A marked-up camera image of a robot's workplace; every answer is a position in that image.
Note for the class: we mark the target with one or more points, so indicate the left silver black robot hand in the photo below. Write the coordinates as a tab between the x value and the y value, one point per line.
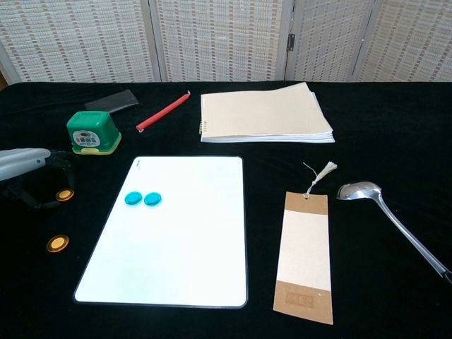
17	162

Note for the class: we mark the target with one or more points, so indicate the orange round magnet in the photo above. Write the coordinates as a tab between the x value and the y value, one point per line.
65	195
57	243

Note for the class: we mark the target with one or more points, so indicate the blue round magnet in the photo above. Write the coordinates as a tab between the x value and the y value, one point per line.
133	198
153	199

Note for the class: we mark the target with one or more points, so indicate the green yellow plastic box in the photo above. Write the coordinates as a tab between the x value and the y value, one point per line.
93	132

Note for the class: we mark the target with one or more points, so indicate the black pouch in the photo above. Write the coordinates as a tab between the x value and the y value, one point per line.
113	101

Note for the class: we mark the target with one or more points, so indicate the woven folding screen panel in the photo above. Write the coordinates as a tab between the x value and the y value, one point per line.
70	35
413	35
219	35
328	35

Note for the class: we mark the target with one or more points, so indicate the red pen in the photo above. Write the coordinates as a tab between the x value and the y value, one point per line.
162	113

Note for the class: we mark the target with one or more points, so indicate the white magnetic board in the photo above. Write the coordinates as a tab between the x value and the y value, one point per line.
162	247

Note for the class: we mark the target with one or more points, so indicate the beige spiral notebook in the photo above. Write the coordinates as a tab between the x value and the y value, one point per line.
265	113

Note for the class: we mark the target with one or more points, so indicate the brown bookmark with tassel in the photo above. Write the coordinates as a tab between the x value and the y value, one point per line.
305	247

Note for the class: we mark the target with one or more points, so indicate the black velvet tablecloth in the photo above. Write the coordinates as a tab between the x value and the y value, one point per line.
370	141

